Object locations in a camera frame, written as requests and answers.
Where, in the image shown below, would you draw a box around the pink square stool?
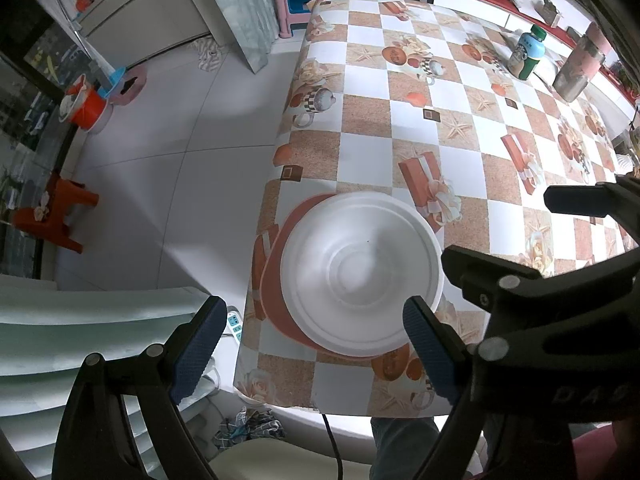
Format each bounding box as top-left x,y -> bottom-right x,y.
273,0 -> 336,39

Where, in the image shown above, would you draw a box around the person's trousers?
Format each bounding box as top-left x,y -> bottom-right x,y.
370,416 -> 442,480

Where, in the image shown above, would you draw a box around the beige cabinet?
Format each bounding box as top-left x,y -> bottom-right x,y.
34,0 -> 213,67

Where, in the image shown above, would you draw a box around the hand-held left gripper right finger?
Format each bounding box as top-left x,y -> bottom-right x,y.
402,296 -> 506,480

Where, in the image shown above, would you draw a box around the cream seat cushion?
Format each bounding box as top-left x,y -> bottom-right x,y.
205,439 -> 376,480

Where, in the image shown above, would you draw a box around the patterned cloth rag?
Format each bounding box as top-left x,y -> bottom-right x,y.
212,406 -> 287,454

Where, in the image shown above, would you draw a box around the pink round stool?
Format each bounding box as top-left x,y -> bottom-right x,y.
97,65 -> 149,107

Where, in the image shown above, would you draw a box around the green capped drink bottle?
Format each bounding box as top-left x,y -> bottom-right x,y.
507,24 -> 546,81

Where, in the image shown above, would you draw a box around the black cable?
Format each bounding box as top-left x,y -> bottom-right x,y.
320,412 -> 347,480

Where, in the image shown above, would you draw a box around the person's red garment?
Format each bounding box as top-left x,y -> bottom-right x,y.
569,420 -> 640,480

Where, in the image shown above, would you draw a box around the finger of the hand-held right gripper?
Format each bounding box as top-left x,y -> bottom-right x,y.
543,175 -> 640,241
441,244 -> 602,342

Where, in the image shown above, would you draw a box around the pink square plate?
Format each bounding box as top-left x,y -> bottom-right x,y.
259,193 -> 417,362

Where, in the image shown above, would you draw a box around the white foam bowl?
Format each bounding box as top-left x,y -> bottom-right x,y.
292,200 -> 433,348

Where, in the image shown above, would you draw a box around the orange plastic stool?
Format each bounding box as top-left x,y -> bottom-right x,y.
12,177 -> 99,254

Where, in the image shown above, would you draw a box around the striped floor rag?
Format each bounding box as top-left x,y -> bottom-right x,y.
197,39 -> 224,72

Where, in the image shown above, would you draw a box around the large white foam plate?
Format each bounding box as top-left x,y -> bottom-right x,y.
280,191 -> 445,359

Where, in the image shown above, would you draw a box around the checkered printed tablecloth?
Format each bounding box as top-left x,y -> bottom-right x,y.
232,0 -> 639,419

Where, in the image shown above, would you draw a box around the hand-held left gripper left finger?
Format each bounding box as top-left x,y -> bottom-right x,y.
50,295 -> 228,480

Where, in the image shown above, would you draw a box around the small grey box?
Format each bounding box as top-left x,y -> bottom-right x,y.
537,0 -> 562,27

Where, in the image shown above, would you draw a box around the pale green slatted chair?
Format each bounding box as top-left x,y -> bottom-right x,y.
0,285 -> 227,480

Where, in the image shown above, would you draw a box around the white ribbed rack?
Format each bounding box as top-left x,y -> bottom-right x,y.
614,152 -> 640,179

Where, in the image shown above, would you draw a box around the pink and grey tumbler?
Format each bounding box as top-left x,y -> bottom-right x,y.
552,22 -> 609,104

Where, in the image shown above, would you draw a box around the frosted glass panel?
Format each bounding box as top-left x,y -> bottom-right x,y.
192,0 -> 279,75

